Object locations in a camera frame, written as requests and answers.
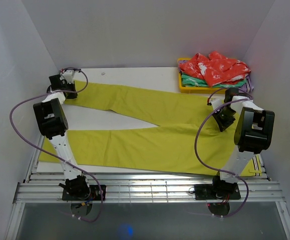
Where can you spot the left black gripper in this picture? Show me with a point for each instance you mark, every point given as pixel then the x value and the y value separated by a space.
pixel 72 86

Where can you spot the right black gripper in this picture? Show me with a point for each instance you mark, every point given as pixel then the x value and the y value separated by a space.
pixel 223 125

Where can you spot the yellow-green trousers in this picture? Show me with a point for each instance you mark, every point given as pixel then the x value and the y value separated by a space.
pixel 183 138

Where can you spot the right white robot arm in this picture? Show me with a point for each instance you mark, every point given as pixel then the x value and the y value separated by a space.
pixel 252 135

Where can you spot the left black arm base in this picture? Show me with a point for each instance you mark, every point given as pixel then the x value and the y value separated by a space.
pixel 94 195

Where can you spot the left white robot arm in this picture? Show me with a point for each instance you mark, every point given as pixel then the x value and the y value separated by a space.
pixel 53 125

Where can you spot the purple striped garment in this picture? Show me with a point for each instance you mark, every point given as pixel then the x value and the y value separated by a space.
pixel 248 87

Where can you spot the yellow plastic tray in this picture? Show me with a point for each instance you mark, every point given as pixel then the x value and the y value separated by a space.
pixel 196 90

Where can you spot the red white patterned garment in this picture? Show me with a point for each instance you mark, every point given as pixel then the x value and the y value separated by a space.
pixel 215 69

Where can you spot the green folded garment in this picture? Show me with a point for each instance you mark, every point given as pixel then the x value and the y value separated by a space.
pixel 189 81

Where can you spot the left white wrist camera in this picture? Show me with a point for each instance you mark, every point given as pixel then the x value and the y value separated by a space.
pixel 68 75

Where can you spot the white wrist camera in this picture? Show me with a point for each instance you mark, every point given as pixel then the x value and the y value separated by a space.
pixel 214 102
pixel 68 75

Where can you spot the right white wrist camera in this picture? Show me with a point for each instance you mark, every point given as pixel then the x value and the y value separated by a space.
pixel 214 102

